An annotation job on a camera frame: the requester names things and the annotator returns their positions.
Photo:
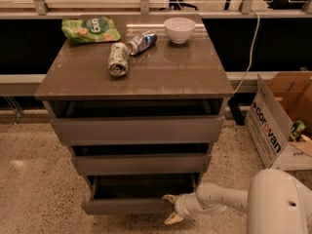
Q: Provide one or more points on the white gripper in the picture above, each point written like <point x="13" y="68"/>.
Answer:
<point x="180" y="207"/>

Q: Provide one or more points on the grey bottom drawer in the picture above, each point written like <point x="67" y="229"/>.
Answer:
<point x="137" y="194"/>

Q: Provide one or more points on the grey drawer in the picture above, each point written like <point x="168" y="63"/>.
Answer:
<point x="105" y="165"/>
<point x="138" y="130"/>
<point x="137" y="194"/>

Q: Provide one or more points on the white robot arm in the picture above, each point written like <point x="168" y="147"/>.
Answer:
<point x="275" y="203"/>

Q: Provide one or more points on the grey middle drawer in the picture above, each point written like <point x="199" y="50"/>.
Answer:
<point x="105" y="165"/>

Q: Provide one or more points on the grey drawer cabinet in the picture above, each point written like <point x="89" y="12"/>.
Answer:
<point x="167" y="80"/>

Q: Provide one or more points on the grey top drawer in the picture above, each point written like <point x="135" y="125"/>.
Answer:
<point x="138" y="130"/>

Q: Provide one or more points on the cardboard box with lettering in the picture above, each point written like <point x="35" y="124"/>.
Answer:
<point x="278" y="102"/>

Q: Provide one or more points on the green can in box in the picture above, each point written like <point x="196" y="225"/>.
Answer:
<point x="298" y="127"/>

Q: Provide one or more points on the green crushed soda can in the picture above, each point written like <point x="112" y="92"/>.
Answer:
<point x="118" y="59"/>

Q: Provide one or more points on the silver blue crushed can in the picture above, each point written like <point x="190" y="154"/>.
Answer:
<point x="142" y="42"/>

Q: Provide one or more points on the white bowl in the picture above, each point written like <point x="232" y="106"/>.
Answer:
<point x="179" y="30"/>

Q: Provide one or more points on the green snack bag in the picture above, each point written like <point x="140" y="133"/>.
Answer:
<point x="92" y="30"/>

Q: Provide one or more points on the metal window railing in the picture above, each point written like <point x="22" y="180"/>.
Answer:
<point x="54" y="9"/>

